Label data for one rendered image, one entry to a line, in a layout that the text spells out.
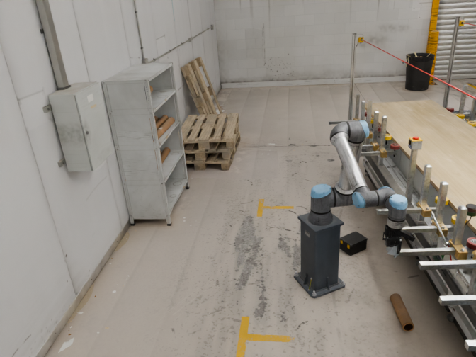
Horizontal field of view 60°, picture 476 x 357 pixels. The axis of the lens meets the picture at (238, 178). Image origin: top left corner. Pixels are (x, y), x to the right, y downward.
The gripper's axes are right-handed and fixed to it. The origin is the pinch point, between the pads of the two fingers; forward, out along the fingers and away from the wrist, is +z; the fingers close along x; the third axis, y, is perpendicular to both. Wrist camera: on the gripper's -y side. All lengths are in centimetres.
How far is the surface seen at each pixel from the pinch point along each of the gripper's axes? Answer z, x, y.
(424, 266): -12.5, 26.5, -4.5
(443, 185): -29, -27, -33
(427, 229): -1.7, -23.5, -25.8
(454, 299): -13, 51, -8
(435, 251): -3.4, 1.5, -20.5
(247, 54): 6, -809, 98
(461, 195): -7, -54, -59
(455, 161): -7, -109, -78
